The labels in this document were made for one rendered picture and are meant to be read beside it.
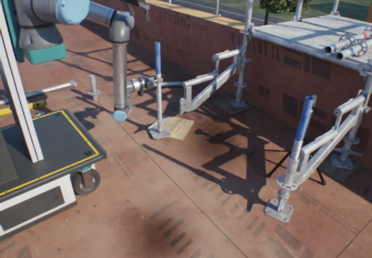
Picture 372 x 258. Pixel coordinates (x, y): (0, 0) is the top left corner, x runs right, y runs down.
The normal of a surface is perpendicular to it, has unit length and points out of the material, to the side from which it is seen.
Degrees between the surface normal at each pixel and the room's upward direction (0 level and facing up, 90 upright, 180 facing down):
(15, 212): 90
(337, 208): 0
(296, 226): 0
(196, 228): 0
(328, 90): 90
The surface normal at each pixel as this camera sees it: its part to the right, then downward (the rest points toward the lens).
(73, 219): 0.01, -0.87
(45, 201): 0.63, 0.40
